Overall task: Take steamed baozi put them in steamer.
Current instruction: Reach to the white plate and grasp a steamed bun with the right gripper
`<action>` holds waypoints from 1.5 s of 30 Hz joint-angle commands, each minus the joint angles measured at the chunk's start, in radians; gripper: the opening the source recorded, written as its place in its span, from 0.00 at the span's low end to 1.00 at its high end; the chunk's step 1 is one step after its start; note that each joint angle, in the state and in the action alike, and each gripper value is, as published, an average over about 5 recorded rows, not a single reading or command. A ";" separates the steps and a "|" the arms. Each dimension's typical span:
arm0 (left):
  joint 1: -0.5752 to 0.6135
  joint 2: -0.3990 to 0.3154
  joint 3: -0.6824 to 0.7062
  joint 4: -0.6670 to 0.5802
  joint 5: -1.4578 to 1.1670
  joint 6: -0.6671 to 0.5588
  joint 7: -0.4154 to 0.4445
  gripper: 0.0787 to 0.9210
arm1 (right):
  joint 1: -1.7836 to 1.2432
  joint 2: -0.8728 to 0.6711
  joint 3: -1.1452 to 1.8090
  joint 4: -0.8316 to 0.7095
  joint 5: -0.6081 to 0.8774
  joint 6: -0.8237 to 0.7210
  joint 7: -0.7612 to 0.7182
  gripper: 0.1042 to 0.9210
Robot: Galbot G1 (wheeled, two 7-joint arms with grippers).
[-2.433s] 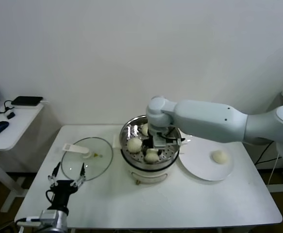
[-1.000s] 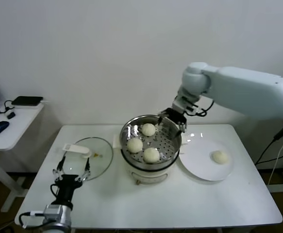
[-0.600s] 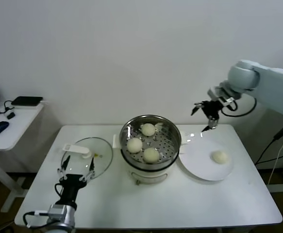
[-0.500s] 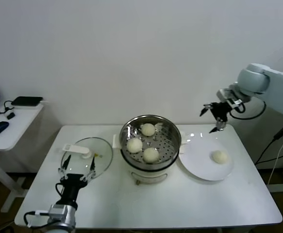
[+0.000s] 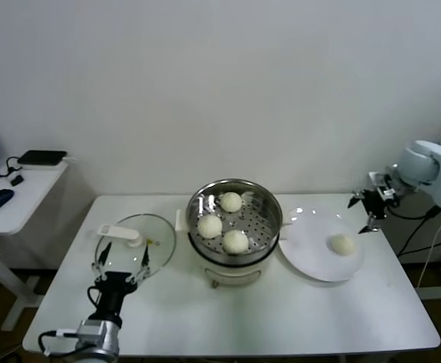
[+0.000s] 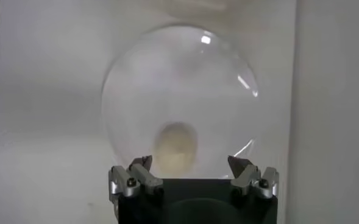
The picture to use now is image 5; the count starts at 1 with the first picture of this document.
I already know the white steamed baozi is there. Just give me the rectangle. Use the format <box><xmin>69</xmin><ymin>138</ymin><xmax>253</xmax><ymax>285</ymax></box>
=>
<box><xmin>329</xmin><ymin>233</ymin><xmax>356</xmax><ymax>256</ymax></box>
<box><xmin>222</xmin><ymin>229</ymin><xmax>250</xmax><ymax>254</ymax></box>
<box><xmin>219</xmin><ymin>191</ymin><xmax>244</xmax><ymax>213</ymax></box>
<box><xmin>197</xmin><ymin>214</ymin><xmax>224</xmax><ymax>239</ymax></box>

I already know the white plate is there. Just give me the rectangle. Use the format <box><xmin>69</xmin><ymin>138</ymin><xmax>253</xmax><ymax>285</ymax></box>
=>
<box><xmin>278</xmin><ymin>206</ymin><xmax>365</xmax><ymax>283</ymax></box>

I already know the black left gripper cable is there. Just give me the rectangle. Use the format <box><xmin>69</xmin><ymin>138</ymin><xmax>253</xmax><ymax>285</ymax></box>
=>
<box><xmin>86</xmin><ymin>285</ymin><xmax>103</xmax><ymax>308</ymax></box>

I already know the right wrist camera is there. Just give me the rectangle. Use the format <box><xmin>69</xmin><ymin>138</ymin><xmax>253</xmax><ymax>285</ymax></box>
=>
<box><xmin>368</xmin><ymin>172</ymin><xmax>399</xmax><ymax>201</ymax></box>

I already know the white side desk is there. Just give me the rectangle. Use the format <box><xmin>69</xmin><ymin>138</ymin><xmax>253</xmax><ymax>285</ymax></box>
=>
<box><xmin>0</xmin><ymin>160</ymin><xmax>70</xmax><ymax>332</ymax></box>

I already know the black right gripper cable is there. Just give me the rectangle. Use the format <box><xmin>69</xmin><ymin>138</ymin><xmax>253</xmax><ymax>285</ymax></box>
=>
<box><xmin>386</xmin><ymin>203</ymin><xmax>441</xmax><ymax>221</ymax></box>

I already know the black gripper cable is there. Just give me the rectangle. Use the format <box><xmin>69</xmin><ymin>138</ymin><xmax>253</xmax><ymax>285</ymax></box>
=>
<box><xmin>386</xmin><ymin>203</ymin><xmax>441</xmax><ymax>221</ymax></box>
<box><xmin>86</xmin><ymin>285</ymin><xmax>103</xmax><ymax>308</ymax></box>

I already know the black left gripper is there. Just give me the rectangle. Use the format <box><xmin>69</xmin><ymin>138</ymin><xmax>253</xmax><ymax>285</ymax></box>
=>
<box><xmin>92</xmin><ymin>243</ymin><xmax>151</xmax><ymax>327</ymax></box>

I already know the white hanging cable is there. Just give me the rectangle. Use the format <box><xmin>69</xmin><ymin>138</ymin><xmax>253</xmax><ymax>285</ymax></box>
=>
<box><xmin>418</xmin><ymin>211</ymin><xmax>441</xmax><ymax>290</ymax></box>

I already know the thin black desk cable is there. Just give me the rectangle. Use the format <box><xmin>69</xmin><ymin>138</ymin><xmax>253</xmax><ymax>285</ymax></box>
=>
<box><xmin>0</xmin><ymin>156</ymin><xmax>23</xmax><ymax>178</ymax></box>

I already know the steel steamer basket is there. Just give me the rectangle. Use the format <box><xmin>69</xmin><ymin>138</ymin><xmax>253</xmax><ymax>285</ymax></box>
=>
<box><xmin>186</xmin><ymin>178</ymin><xmax>284</xmax><ymax>266</ymax></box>

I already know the white electric cooker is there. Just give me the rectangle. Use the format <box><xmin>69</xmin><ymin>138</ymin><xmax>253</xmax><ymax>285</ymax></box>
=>
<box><xmin>175</xmin><ymin>203</ymin><xmax>293</xmax><ymax>290</ymax></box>

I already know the white desk with foot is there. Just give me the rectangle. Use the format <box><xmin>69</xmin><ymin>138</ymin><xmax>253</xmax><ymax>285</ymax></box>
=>
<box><xmin>416</xmin><ymin>264</ymin><xmax>441</xmax><ymax>302</ymax></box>

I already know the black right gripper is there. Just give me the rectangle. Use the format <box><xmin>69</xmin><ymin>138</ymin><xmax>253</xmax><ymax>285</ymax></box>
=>
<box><xmin>347</xmin><ymin>188</ymin><xmax>390</xmax><ymax>235</ymax></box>

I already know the black flat box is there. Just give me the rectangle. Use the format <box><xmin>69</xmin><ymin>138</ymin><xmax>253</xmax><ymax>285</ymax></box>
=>
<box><xmin>17</xmin><ymin>150</ymin><xmax>69</xmax><ymax>166</ymax></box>

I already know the glass pot lid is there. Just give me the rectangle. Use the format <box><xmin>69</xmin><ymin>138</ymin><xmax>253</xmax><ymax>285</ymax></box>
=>
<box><xmin>94</xmin><ymin>213</ymin><xmax>179</xmax><ymax>284</ymax></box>

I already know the black cable with adapter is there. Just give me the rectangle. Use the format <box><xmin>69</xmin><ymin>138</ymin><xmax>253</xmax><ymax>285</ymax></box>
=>
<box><xmin>396</xmin><ymin>206</ymin><xmax>441</xmax><ymax>258</ymax></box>

